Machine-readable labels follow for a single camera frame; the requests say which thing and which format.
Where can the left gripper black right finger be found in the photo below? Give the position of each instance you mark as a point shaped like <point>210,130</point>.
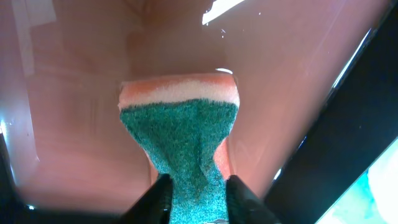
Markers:
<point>244,207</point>

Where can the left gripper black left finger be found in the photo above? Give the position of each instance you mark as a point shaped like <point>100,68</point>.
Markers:
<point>154,207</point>

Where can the white plate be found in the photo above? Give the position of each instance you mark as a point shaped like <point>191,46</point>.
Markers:
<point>382,177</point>

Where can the teal plastic tray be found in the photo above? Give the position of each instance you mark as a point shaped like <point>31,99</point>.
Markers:
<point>356,205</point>

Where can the black tray with reddish water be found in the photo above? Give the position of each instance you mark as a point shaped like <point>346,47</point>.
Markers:
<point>63,63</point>

